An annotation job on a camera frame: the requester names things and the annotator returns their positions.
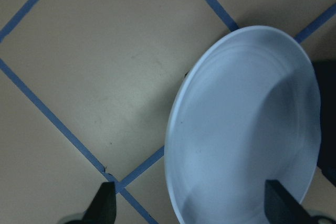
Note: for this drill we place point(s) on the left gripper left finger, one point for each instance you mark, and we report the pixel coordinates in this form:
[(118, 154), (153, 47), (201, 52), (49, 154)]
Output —
[(103, 208)]

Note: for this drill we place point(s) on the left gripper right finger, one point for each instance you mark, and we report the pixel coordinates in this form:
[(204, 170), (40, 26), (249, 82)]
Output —
[(281, 207)]

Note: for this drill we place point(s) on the blue plate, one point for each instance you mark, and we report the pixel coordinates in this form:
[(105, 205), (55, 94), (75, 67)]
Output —
[(248, 111)]

